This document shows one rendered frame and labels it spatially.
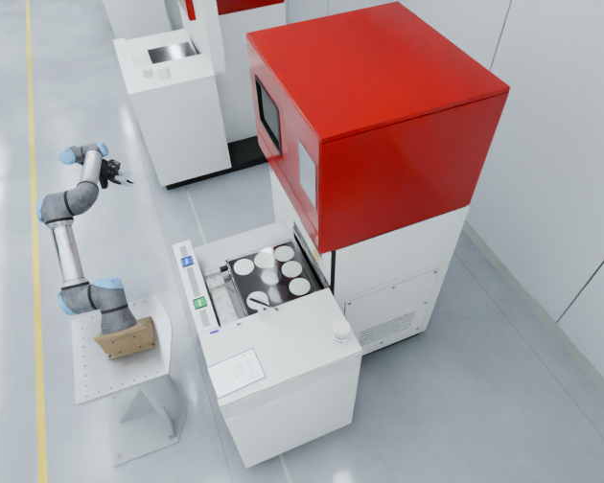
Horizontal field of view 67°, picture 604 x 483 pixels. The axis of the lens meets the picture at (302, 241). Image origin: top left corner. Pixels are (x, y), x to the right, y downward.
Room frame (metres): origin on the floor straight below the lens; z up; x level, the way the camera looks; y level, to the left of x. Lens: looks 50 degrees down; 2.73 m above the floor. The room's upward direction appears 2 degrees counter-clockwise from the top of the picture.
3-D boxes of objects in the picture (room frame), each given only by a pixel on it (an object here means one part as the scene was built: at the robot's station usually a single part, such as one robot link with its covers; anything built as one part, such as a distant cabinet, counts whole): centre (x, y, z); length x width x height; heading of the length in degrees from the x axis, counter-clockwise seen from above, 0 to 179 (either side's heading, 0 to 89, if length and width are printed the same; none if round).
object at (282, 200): (1.60, 0.01, 1.02); 0.82 x 0.03 x 0.40; 20
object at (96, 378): (1.05, 0.85, 0.75); 0.45 x 0.44 x 0.13; 109
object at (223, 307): (1.23, 0.40, 0.87); 0.36 x 0.08 x 0.03; 20
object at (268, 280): (1.34, 0.16, 0.90); 0.34 x 0.34 x 0.01; 20
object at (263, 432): (1.23, 0.23, 0.41); 0.97 x 0.64 x 0.82; 20
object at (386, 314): (1.72, -0.31, 0.41); 0.82 x 0.71 x 0.82; 20
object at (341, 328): (0.95, -0.15, 1.01); 0.07 x 0.07 x 0.10
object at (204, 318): (1.28, 0.52, 0.89); 0.55 x 0.09 x 0.14; 20
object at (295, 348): (0.94, 0.12, 0.89); 0.62 x 0.35 x 0.14; 110
